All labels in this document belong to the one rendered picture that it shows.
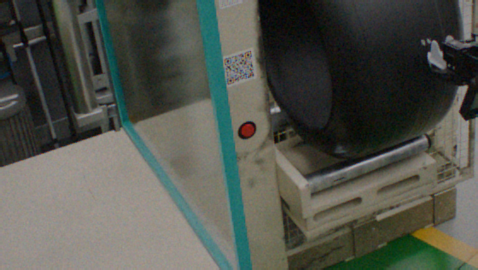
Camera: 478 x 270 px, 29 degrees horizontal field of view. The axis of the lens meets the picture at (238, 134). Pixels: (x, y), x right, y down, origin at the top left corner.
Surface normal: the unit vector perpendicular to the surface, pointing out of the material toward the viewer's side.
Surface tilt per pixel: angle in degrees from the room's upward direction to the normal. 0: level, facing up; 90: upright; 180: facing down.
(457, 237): 0
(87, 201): 0
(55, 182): 0
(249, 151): 90
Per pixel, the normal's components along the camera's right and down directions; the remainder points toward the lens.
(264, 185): 0.41, 0.46
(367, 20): 0.04, 0.06
